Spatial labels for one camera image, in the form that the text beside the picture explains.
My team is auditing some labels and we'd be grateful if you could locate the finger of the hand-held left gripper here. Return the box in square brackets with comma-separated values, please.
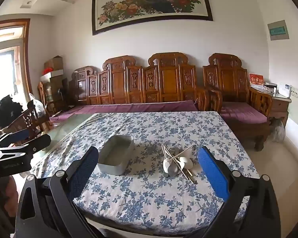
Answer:
[0, 134, 51, 159]
[0, 130, 31, 149]

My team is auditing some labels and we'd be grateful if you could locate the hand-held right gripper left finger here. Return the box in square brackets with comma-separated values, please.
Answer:
[15, 146, 100, 238]

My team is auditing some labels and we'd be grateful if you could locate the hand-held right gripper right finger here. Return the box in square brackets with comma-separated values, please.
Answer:
[197, 146, 281, 238]

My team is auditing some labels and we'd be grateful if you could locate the white plastic spoon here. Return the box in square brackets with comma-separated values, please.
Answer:
[175, 155, 194, 170]
[161, 144, 175, 175]

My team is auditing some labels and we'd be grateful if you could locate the light wooden chopstick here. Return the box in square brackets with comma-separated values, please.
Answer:
[167, 144, 197, 161]

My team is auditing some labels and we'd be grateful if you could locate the metal tray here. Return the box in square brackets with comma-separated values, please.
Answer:
[97, 135, 135, 176]

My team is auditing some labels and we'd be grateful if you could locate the wooden dining chair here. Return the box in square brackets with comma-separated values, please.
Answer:
[1, 104, 51, 142]

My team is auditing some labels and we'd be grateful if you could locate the black cloth pile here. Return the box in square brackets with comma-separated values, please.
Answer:
[0, 95, 23, 127]

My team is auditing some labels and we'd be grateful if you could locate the white plastic bag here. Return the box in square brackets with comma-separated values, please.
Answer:
[27, 93, 46, 117]

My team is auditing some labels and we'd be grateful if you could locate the dark wooden cabinet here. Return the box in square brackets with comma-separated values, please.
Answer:
[37, 76, 71, 113]

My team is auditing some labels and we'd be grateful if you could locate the blue floral tablecloth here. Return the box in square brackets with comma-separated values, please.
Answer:
[30, 111, 260, 230]

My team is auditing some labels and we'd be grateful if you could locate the purple armchair cushion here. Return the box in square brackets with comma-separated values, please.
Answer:
[221, 101, 268, 125]

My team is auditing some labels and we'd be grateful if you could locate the white cardboard box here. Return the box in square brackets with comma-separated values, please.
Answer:
[41, 67, 64, 78]

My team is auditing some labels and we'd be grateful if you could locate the purple bench cushion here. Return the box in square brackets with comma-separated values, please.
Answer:
[50, 100, 199, 122]

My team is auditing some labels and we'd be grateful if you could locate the grey plastic bag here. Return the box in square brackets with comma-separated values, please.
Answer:
[268, 118, 285, 143]

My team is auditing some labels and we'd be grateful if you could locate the brown cardboard box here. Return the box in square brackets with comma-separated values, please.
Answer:
[44, 56, 63, 72]

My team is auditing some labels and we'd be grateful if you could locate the wooden side table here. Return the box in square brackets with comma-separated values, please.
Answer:
[269, 92, 292, 128]

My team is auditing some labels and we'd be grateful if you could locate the carved wooden armchair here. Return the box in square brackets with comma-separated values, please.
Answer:
[202, 53, 274, 152]

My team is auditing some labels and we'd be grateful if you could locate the red card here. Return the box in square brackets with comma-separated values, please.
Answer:
[249, 73, 264, 88]

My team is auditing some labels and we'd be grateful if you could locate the carved wooden bench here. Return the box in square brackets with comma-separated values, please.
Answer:
[69, 52, 210, 112]

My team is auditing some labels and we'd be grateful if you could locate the small white box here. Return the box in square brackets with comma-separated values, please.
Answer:
[278, 83, 292, 97]

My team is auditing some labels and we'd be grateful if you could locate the framed peacock painting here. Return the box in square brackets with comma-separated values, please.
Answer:
[92, 0, 213, 36]

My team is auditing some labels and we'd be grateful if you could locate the wooden door frame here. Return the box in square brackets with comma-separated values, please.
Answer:
[0, 18, 33, 97]

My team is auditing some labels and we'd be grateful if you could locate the white wall panel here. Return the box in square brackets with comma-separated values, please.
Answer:
[287, 85, 298, 125]

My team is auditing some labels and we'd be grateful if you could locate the green wall panel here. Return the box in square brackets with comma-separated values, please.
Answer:
[267, 20, 290, 41]

